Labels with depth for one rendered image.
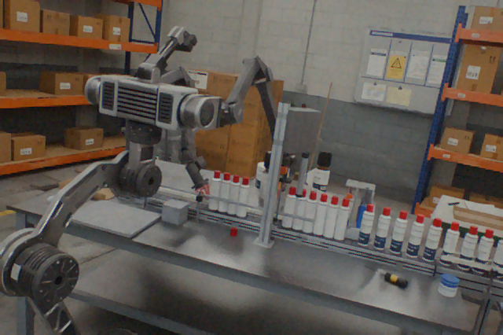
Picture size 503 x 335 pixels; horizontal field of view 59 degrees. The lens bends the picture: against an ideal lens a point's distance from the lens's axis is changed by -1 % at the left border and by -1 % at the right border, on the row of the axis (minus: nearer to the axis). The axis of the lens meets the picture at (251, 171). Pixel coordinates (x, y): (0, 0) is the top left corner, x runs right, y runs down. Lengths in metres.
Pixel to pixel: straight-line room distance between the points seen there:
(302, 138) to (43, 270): 1.15
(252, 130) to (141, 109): 3.93
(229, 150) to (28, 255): 4.38
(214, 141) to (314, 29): 2.28
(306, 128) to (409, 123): 4.53
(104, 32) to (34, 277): 5.00
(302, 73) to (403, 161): 1.94
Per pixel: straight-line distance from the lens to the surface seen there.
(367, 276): 2.03
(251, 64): 2.04
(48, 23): 5.70
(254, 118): 5.58
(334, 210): 2.15
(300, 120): 1.96
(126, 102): 1.81
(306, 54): 6.85
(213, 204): 2.31
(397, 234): 2.17
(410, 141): 6.48
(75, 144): 6.25
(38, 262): 1.61
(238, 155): 5.73
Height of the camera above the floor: 1.68
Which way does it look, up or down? 15 degrees down
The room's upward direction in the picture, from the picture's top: 8 degrees clockwise
